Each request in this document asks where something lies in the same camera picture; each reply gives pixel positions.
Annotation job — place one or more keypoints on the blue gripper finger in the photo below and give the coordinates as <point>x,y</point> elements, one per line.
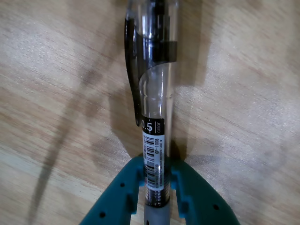
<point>204,204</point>
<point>114,201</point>

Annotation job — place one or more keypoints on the grey grip retractable pen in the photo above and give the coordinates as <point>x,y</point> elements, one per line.
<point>154,145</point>

